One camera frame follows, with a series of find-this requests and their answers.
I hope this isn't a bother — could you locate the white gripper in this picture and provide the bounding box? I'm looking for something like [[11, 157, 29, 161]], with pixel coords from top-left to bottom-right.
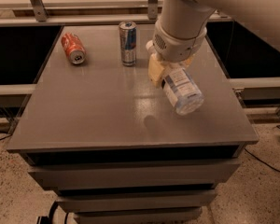
[[148, 21, 207, 88]]

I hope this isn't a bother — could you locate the clear blue-labelled plastic bottle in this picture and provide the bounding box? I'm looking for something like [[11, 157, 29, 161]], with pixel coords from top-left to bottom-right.
[[145, 40, 205, 116]]

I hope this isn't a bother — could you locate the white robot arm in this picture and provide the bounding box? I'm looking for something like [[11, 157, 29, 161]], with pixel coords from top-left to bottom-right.
[[148, 0, 280, 87]]

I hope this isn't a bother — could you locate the blue silver energy drink can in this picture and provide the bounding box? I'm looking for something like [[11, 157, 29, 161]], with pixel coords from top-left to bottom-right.
[[119, 21, 136, 66]]

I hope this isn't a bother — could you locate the grey drawer cabinet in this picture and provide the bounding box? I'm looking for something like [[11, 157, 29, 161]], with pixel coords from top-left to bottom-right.
[[7, 24, 258, 224]]

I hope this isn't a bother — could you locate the red soda can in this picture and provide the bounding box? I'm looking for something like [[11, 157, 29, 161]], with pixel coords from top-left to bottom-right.
[[62, 33, 86, 65]]

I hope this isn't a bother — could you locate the metal railing frame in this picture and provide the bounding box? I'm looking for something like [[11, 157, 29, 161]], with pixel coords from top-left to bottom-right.
[[0, 0, 280, 90]]

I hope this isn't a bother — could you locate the black floor cable right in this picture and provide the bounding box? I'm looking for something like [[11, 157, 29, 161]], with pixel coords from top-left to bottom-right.
[[244, 123, 280, 175]]

